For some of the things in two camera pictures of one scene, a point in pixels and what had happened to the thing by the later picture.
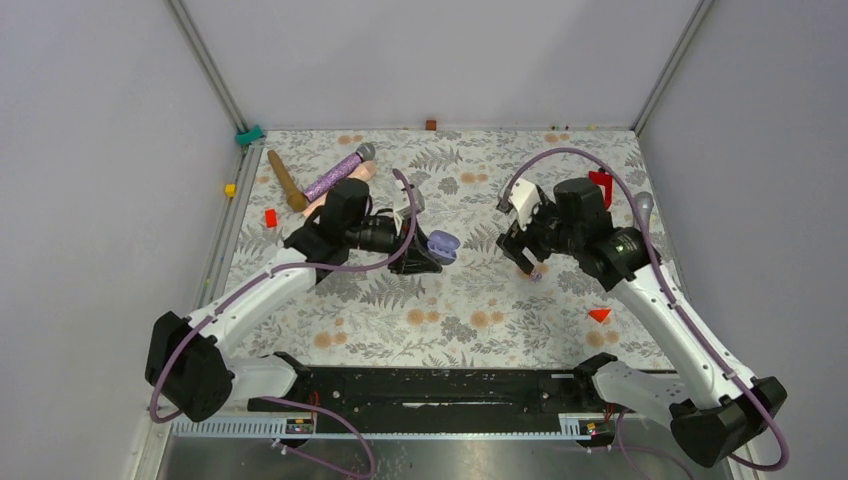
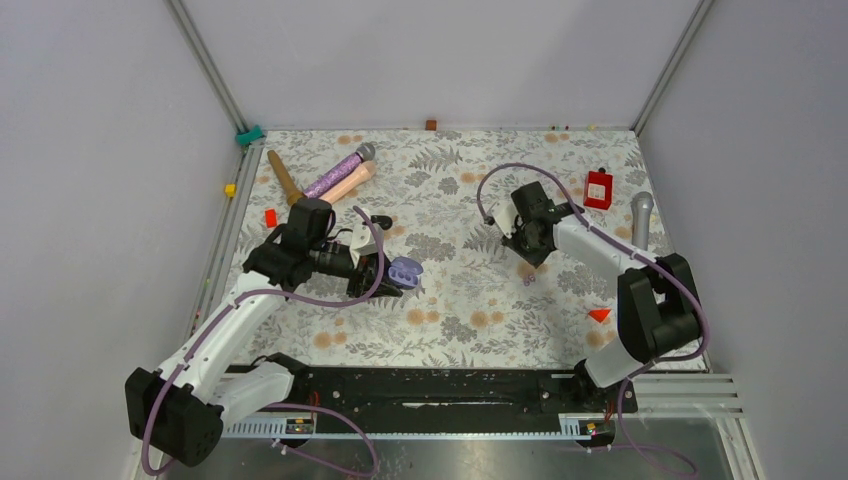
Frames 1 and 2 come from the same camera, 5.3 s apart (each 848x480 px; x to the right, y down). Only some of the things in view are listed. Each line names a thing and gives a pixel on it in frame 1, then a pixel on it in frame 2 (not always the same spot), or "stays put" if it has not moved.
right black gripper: (513, 242) stays put
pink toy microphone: (365, 171) stays put
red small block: (271, 218) stays put
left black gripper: (415, 257) to (364, 274)
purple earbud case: (442, 246) to (404, 272)
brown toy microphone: (296, 201) stays put
